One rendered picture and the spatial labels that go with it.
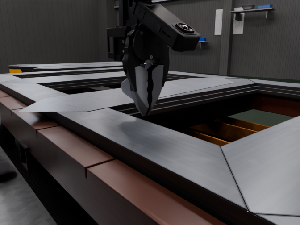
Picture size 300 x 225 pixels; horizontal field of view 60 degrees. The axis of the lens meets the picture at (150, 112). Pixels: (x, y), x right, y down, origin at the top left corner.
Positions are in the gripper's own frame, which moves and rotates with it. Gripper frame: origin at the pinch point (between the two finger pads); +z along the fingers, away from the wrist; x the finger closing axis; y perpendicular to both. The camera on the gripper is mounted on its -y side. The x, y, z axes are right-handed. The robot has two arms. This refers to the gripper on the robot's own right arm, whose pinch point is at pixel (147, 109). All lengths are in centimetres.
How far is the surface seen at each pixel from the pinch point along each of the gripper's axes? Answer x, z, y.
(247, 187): 9.3, 0.8, -24.5
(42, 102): 11.5, 0.7, 21.0
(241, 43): -779, -21, 460
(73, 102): 6.2, 0.7, 17.3
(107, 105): 2.0, 0.7, 10.5
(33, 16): -298, -122, 1051
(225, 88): -36.2, 1.0, 8.9
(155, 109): -8.5, 2.8, 7.7
